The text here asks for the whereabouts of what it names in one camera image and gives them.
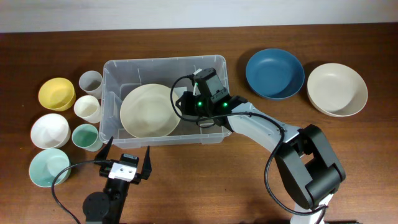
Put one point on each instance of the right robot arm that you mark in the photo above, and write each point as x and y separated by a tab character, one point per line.
308	166

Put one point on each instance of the beige plate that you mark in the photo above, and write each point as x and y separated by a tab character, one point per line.
337	90

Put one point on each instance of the cream plate front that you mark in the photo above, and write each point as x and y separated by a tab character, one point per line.
147	111

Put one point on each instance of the blue plate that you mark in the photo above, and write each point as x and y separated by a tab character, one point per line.
275	74

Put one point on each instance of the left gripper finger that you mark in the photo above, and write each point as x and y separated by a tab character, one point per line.
146	167
102	155

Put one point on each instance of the grey cup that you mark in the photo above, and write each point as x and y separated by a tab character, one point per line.
91	82

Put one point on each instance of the mint green bowl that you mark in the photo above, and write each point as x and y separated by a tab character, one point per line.
46	165

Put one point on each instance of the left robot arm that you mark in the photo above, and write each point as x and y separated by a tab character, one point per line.
107	205

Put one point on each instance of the white bowl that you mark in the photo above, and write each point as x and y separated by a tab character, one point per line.
50	131

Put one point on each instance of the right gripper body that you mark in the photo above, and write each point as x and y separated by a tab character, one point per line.
195	104

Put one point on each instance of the green cup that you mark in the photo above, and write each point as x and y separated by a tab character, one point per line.
86	136

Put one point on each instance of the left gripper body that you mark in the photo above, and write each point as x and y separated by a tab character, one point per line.
136	178

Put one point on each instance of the clear plastic storage bin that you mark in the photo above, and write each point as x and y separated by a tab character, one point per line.
120	77

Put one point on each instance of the cream cup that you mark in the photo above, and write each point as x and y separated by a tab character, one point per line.
88	108

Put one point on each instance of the yellow bowl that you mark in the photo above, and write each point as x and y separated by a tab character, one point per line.
57	94

